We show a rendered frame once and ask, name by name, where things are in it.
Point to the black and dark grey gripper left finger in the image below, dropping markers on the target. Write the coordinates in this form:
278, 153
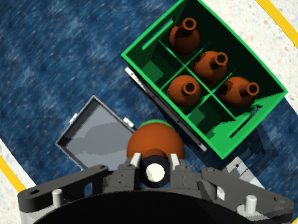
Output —
37, 201

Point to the green crate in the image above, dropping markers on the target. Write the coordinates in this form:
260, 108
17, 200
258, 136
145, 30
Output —
158, 67

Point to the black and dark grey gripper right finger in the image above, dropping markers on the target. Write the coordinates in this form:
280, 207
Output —
257, 204

